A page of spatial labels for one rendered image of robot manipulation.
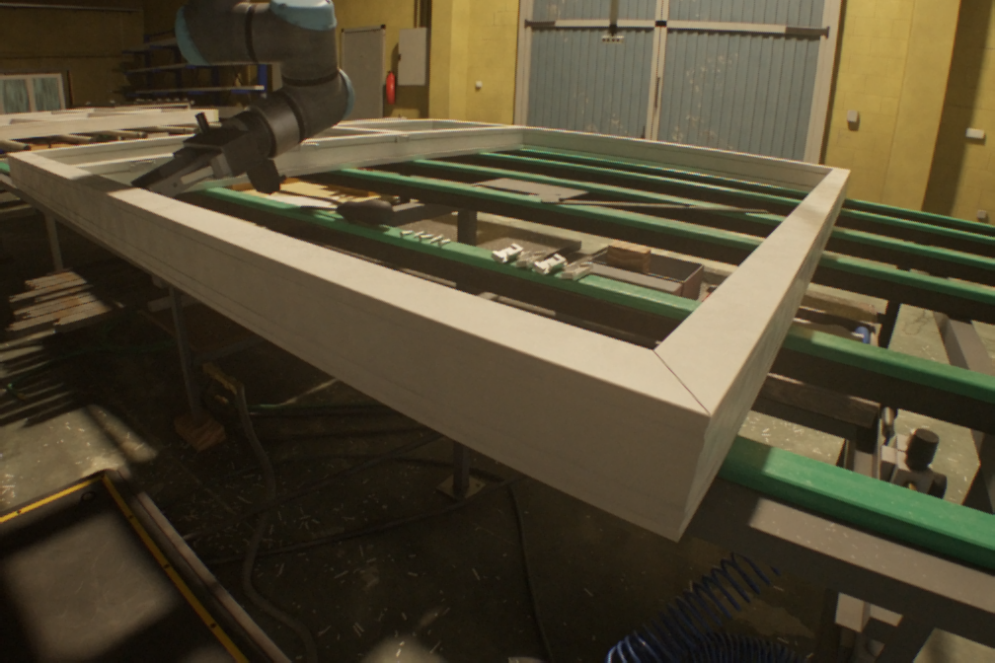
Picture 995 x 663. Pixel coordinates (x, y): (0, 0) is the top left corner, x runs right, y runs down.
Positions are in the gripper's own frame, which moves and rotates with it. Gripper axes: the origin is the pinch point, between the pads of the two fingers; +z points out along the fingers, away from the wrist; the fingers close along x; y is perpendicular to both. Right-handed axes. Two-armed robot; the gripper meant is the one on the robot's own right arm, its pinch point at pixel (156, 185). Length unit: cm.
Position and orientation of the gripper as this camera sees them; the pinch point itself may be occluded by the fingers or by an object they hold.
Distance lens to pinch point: 82.1
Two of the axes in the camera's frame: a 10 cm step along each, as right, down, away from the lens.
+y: -1.6, -8.1, -5.7
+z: -5.7, 5.5, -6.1
